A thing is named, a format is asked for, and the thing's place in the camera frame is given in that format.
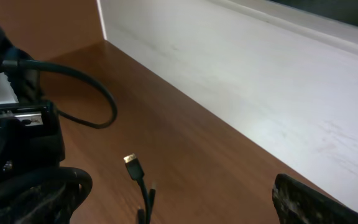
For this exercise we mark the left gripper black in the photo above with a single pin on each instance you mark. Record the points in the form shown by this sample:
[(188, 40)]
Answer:
[(30, 138)]

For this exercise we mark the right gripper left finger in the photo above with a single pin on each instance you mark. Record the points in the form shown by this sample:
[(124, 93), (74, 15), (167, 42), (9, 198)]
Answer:
[(51, 202)]

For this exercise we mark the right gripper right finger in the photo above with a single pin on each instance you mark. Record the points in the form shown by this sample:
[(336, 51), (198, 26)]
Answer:
[(297, 203)]

